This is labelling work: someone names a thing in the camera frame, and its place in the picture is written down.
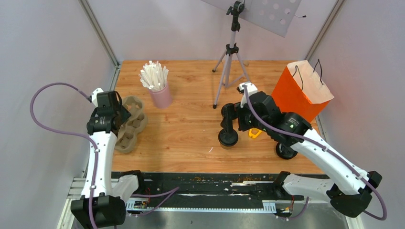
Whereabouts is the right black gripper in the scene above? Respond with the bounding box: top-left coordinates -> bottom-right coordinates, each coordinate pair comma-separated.
221,102 -> 268,135

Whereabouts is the black plastic cup lid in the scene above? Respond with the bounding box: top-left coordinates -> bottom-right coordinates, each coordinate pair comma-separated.
218,129 -> 238,143

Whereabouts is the brown paper cup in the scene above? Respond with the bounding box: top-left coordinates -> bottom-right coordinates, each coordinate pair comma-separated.
220,141 -> 237,150

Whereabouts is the orange paper bag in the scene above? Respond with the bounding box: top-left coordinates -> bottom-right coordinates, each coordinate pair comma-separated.
271,60 -> 334,122

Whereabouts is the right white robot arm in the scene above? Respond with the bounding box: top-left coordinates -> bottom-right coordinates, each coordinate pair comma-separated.
218,91 -> 382,218

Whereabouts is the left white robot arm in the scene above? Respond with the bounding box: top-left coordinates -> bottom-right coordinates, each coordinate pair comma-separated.
71,88 -> 146,229

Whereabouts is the grey pulp cup carrier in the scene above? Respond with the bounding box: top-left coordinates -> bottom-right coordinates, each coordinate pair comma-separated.
114,109 -> 148,154

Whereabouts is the pink translucent straw holder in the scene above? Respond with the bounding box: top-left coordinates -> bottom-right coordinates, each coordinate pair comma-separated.
149,84 -> 172,109

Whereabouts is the bundle of white straws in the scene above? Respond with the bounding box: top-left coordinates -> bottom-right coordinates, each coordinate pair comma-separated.
139,61 -> 169,92

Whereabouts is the grey perforated panel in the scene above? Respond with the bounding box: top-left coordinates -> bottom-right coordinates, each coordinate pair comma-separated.
204,0 -> 301,37

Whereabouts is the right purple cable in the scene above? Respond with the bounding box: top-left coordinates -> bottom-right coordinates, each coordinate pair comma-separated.
242,84 -> 388,221

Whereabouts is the purple cable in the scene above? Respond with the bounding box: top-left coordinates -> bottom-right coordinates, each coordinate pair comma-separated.
30,82 -> 99,229
242,84 -> 388,221

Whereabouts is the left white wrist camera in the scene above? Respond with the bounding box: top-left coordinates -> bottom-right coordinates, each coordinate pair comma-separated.
89,88 -> 103,106

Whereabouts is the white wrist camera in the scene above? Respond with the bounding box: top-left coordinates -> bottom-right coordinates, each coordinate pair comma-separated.
237,82 -> 258,108
89,88 -> 103,106

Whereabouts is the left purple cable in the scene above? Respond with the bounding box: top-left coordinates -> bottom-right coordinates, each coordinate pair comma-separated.
30,82 -> 99,229

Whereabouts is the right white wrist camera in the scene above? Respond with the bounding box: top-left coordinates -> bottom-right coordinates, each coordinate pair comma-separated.
237,82 -> 258,108

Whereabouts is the yellow triangular plastic bracket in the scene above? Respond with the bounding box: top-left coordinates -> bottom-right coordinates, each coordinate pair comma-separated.
248,128 -> 263,139

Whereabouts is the silver camera tripod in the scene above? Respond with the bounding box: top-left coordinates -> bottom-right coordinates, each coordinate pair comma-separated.
212,0 -> 251,109

